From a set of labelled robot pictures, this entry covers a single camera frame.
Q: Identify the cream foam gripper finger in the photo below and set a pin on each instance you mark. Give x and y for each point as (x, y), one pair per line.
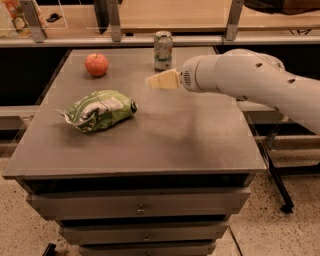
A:
(169, 79)

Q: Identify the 7up soda can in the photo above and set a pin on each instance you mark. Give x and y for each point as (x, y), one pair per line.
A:
(163, 44)

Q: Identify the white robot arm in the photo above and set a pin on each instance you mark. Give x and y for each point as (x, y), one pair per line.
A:
(251, 76)

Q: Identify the red apple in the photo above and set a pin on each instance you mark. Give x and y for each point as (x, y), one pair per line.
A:
(96, 64)

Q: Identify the green chip bag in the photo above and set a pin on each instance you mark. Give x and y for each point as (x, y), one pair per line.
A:
(99, 111)

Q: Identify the grey drawer cabinet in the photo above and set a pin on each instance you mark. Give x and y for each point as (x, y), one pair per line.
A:
(175, 140)

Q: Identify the small black object on counter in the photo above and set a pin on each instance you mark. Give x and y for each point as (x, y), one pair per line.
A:
(53, 17)

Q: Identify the bottom drawer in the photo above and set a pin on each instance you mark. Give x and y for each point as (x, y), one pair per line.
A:
(195, 248)

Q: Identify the colourful snack package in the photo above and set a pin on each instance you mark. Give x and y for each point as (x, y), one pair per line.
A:
(13, 23)

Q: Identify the black metal leg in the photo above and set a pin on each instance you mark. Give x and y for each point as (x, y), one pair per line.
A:
(288, 205)

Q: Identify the black object on floor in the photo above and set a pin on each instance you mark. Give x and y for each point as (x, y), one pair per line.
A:
(50, 250)

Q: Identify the grey metal post middle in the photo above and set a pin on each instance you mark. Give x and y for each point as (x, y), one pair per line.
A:
(114, 20)

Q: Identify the grey metal post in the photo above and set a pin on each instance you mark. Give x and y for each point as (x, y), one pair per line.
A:
(36, 28)
(114, 20)
(233, 20)

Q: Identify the grey metal post right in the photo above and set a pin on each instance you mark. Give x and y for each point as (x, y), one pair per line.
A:
(233, 20)

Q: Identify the top drawer with handle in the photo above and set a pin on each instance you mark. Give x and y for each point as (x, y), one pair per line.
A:
(142, 203)

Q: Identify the drawer with handle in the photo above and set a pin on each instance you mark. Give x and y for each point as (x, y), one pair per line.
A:
(148, 232)
(142, 203)

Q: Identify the grey metal post left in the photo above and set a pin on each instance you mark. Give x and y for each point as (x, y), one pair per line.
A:
(36, 28)

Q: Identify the middle drawer with handle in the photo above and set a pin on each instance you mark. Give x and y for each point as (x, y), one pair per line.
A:
(148, 232)

